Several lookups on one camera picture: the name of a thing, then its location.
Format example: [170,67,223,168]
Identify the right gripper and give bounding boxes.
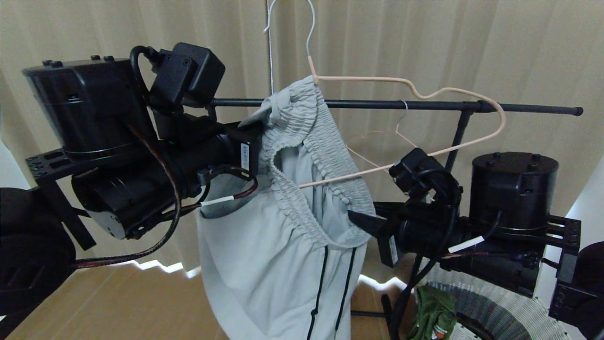
[373,201,470,268]

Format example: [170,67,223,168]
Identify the beige curtain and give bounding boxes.
[0,0,604,286]

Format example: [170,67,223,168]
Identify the white laundry basket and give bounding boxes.
[415,269,572,340]

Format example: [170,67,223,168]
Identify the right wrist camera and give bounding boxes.
[388,148,463,208]

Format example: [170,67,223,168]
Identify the pale grey shorts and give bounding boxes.
[196,76,377,340]

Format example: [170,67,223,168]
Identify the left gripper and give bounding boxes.
[71,124,263,240]

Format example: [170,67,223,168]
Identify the green printed shirt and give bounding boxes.
[407,285,458,340]

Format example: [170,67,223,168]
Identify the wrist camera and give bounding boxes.
[147,42,226,142]
[388,148,463,208]

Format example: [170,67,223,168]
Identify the black clothes rack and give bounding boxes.
[182,97,584,340]

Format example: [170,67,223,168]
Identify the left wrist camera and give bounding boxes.
[147,42,226,142]

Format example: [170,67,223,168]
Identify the pink clothes hanger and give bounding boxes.
[263,0,506,189]
[346,100,420,171]

